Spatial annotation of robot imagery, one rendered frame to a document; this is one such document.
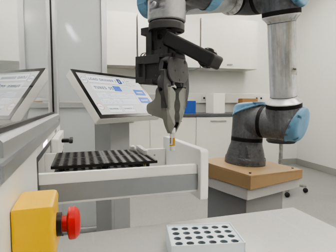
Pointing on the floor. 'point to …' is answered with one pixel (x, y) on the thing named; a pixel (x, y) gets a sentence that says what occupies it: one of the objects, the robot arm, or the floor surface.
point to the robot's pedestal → (244, 198)
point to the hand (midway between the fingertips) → (174, 126)
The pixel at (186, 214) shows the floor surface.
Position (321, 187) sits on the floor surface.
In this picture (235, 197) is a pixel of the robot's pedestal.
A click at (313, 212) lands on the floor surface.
